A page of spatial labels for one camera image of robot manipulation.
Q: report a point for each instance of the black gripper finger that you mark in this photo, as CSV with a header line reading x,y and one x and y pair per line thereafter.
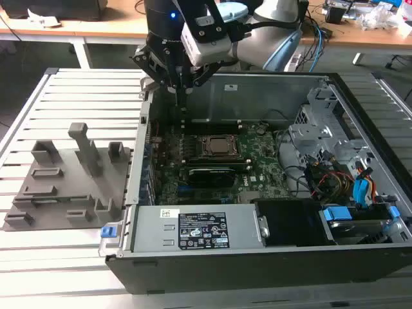
x,y
202,75
154,62

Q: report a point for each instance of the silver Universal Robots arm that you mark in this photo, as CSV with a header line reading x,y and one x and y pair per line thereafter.
x,y
257,45

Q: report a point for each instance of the wooden desk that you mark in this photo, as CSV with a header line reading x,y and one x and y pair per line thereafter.
x,y
96,29

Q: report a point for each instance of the silver CPU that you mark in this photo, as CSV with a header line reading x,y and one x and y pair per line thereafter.
x,y
222,145

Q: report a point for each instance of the silver coin battery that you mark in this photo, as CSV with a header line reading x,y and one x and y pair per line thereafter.
x,y
260,130

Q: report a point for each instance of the CPU socket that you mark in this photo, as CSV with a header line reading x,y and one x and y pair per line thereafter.
x,y
222,157

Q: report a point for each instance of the white power strip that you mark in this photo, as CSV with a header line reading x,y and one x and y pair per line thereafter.
x,y
293,61

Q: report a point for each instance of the black NVIDIA graphics card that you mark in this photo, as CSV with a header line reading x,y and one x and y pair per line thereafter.
x,y
210,178

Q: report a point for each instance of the green Dell motherboard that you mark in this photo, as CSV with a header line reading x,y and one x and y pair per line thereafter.
x,y
267,167

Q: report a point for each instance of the metal drive cage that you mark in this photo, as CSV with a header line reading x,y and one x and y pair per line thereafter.
x,y
309,132

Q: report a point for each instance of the grey parts rack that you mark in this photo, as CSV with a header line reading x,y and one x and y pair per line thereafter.
x,y
106,180

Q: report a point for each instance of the silver chipset heatsink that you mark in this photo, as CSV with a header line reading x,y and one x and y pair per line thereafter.
x,y
248,197

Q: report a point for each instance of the small black box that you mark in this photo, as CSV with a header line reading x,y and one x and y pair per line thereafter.
x,y
334,14

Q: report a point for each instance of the grey power supply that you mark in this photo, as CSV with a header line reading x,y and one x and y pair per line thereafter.
x,y
154,225

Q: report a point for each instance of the blue case latch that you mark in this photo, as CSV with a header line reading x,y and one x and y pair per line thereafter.
x,y
107,232

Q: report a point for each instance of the clear plastic bag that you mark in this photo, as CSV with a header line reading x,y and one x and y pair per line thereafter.
x,y
376,16

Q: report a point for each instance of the black open PC case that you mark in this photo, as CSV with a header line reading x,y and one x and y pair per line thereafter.
x,y
225,277

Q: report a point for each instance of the hard disk in blue carrier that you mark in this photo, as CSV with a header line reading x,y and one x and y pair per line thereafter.
x,y
354,225

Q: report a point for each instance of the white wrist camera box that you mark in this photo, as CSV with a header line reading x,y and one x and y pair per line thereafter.
x,y
209,48

